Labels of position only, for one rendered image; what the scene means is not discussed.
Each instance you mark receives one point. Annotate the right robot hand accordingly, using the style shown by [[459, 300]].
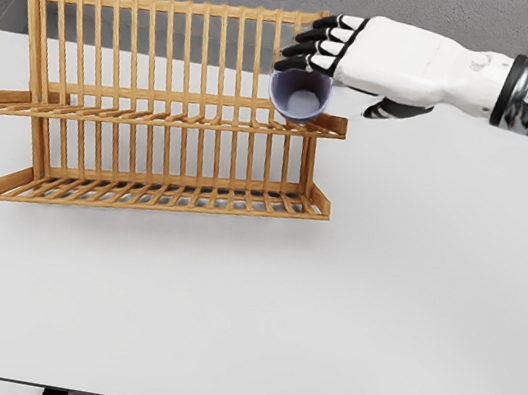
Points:
[[388, 58]]

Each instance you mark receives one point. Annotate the purple cup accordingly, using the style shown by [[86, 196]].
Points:
[[300, 97]]

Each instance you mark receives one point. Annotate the wooden dish rack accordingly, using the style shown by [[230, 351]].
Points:
[[157, 108]]

